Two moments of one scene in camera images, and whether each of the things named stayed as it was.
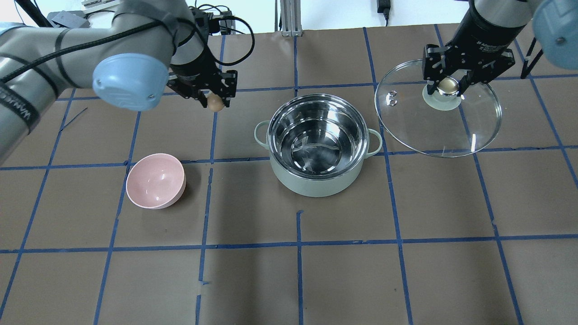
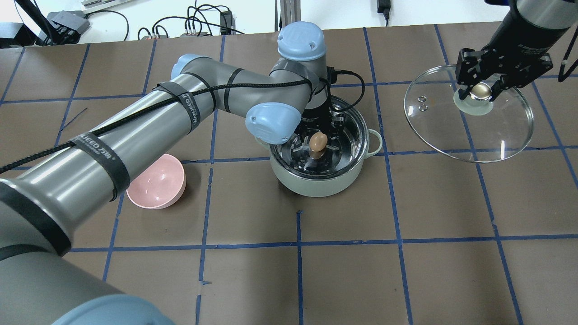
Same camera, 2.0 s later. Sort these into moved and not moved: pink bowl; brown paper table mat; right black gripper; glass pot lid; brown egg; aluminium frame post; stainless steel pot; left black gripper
Moved: right black gripper; left black gripper; glass pot lid; brown egg
Not moved: aluminium frame post; stainless steel pot; brown paper table mat; pink bowl
